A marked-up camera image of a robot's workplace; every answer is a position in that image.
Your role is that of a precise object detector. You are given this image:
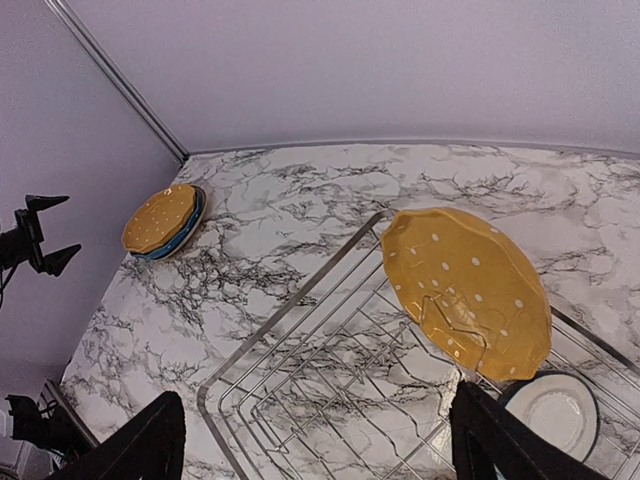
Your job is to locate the left aluminium frame post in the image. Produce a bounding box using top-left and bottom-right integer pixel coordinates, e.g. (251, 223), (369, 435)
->
(45, 0), (190, 165)

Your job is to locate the blue polka dot plate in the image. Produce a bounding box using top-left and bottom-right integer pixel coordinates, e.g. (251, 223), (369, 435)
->
(122, 184), (207, 260)

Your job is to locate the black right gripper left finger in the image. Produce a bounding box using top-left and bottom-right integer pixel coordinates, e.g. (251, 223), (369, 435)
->
(49, 391), (186, 480)

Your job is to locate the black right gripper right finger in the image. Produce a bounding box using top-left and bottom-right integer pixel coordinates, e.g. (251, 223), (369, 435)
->
(449, 381), (603, 480)

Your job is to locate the yellow polka dot plate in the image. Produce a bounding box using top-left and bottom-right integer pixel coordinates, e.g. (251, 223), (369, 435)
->
(380, 207), (552, 382)
(122, 184), (196, 254)

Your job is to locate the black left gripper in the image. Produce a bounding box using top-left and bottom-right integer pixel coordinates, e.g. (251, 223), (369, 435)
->
(14, 195), (82, 276)

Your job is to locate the metal wire dish rack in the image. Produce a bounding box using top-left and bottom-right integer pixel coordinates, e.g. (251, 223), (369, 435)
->
(197, 210), (639, 479)

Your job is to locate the dark teal mug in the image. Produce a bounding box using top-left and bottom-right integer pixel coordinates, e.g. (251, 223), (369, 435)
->
(499, 371), (600, 462)

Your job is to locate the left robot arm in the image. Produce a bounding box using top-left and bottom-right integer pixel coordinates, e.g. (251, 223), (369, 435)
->
(1, 195), (82, 302)

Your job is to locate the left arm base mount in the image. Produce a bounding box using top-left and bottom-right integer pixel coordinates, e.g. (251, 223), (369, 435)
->
(5, 394), (98, 470)

